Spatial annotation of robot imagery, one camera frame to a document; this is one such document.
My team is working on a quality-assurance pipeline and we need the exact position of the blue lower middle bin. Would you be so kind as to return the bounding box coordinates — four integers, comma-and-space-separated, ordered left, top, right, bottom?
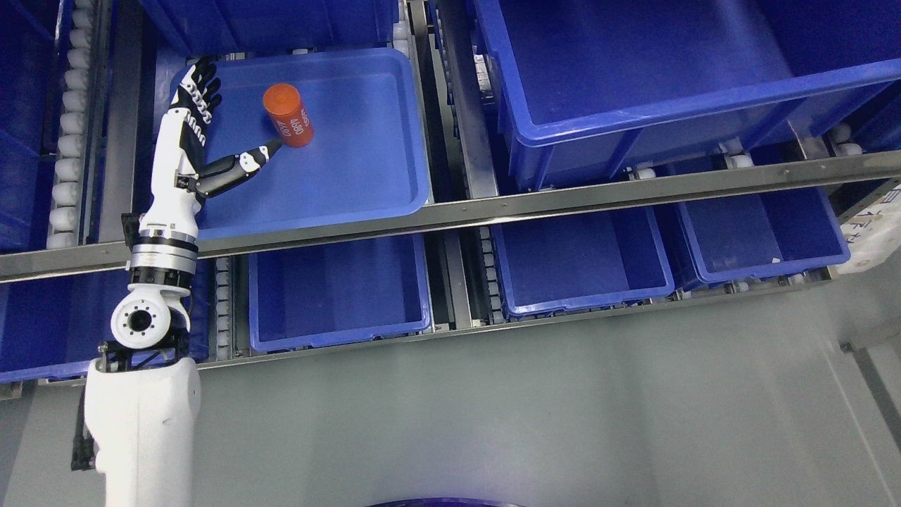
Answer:
491, 206, 676, 318

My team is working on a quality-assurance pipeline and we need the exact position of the blue lower right bin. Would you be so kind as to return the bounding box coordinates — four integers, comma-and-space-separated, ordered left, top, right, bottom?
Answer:
654, 187, 850, 291

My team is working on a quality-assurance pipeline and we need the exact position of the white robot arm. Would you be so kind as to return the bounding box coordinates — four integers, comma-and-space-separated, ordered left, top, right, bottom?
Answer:
70, 208, 201, 506

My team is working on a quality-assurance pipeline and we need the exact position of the blue lower middle-left bin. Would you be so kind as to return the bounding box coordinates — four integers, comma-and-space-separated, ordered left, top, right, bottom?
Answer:
248, 234, 431, 353

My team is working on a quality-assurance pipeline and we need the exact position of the metal shelf rack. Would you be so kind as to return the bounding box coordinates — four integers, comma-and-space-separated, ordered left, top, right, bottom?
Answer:
2, 1, 899, 400

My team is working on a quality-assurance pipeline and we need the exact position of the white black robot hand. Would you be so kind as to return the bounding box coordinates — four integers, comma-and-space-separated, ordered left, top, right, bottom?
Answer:
137, 56, 283, 243

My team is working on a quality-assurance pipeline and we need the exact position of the blue top left bin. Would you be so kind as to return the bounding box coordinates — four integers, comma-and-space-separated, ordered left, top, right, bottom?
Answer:
141, 1, 401, 57

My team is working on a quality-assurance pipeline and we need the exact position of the blue lower left bin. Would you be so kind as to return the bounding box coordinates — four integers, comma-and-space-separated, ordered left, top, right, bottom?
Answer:
0, 261, 212, 384

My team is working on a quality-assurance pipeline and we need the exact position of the blue far left bin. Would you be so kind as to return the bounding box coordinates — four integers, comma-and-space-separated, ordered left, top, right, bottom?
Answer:
1, 1, 71, 254

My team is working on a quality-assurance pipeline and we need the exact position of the white printed sign board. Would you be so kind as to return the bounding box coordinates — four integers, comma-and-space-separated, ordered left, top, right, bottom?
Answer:
836, 185, 900, 275

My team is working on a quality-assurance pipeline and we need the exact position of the orange cylindrical capacitor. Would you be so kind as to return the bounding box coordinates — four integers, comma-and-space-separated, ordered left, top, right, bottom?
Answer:
262, 83, 315, 148

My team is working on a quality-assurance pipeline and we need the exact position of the large blue upper bin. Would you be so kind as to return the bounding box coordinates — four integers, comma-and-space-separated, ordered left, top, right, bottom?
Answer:
473, 1, 900, 192

